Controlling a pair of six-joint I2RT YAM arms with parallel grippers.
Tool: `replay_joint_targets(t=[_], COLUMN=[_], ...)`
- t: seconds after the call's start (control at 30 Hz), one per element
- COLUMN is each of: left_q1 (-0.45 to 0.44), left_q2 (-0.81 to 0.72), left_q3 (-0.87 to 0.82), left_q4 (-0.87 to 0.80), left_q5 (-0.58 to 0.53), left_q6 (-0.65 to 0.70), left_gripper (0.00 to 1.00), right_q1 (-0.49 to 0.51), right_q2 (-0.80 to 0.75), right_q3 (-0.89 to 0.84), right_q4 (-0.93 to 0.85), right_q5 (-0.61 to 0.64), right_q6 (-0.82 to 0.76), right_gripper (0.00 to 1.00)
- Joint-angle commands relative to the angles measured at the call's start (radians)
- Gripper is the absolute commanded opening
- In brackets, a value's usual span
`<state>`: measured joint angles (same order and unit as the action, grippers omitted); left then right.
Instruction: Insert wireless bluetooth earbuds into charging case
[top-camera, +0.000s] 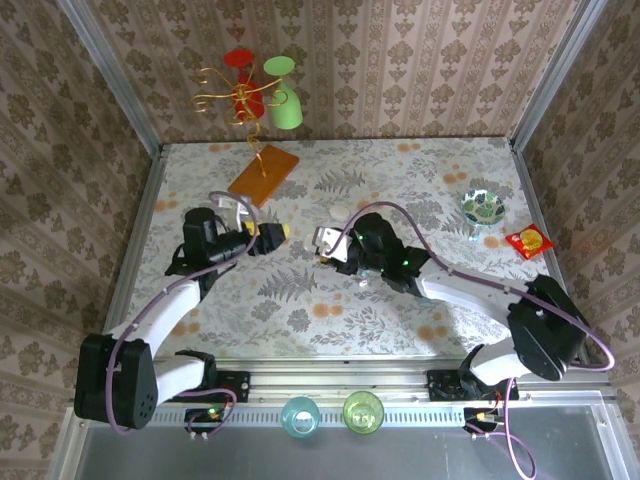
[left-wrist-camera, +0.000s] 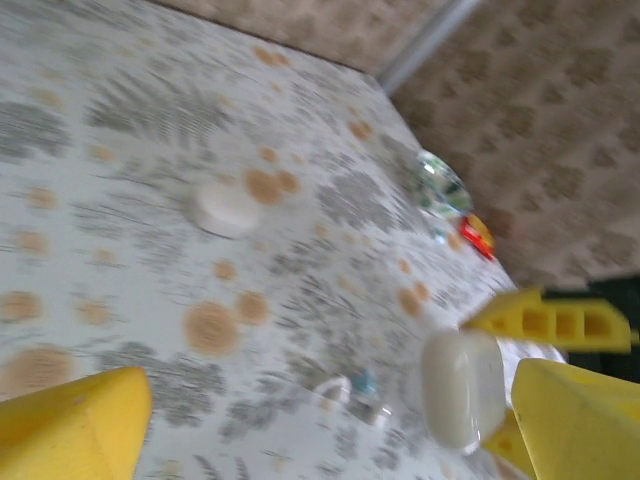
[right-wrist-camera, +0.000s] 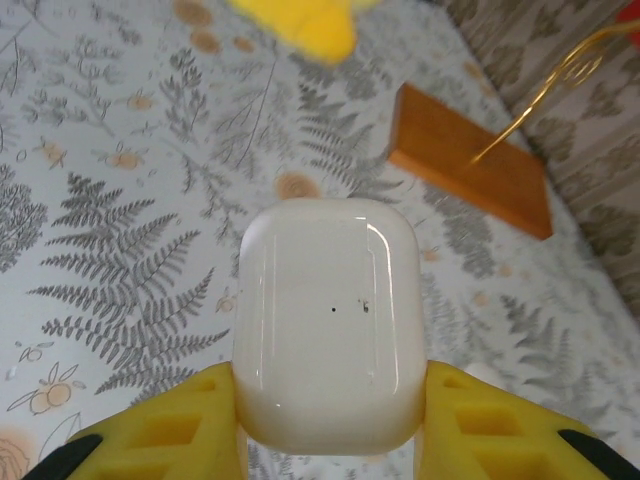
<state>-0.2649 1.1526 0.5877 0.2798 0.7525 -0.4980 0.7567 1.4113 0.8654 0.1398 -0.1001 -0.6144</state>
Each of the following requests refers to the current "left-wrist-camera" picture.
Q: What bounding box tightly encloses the white oval case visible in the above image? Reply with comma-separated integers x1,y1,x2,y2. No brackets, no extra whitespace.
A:
192,182,261,240

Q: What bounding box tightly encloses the aluminium frame post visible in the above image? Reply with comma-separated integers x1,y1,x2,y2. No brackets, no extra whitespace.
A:
377,0,484,96

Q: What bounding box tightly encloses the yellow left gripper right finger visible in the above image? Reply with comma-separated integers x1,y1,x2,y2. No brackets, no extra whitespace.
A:
513,357,640,480

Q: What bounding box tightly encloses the leaf patterned glass bowl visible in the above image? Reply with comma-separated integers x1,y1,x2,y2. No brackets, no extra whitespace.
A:
414,151,474,221

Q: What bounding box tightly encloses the white rounded earbuds case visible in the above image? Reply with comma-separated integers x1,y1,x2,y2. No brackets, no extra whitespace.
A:
420,328,507,454

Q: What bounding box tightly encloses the red snack packet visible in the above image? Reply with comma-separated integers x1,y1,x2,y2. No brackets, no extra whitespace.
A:
458,213,497,262

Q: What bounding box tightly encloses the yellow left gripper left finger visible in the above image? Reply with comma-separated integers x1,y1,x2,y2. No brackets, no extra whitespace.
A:
0,366,154,480

